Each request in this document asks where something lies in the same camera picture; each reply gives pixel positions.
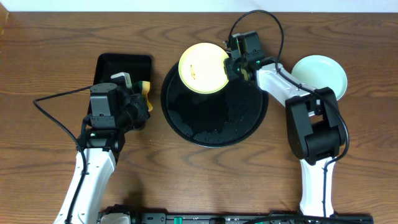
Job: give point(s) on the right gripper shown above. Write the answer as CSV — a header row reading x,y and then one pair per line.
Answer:
x,y
227,65

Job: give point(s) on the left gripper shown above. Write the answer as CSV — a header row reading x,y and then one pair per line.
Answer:
x,y
140,101

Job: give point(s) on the yellow green sponge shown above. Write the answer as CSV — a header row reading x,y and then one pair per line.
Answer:
x,y
143,87

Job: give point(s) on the yellow plate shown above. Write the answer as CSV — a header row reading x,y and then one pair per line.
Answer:
x,y
201,68

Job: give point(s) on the light blue plate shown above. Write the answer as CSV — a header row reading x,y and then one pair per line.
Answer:
x,y
321,71

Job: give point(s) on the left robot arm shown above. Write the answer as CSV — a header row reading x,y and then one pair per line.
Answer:
x,y
97,157

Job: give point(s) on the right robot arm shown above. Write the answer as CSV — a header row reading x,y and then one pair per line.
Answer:
x,y
315,133

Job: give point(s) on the black rectangular tray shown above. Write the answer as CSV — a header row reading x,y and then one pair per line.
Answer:
x,y
138,66

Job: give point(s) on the black round tray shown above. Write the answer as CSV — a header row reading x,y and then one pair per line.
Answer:
x,y
220,119

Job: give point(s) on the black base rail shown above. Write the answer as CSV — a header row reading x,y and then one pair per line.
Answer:
x,y
217,218

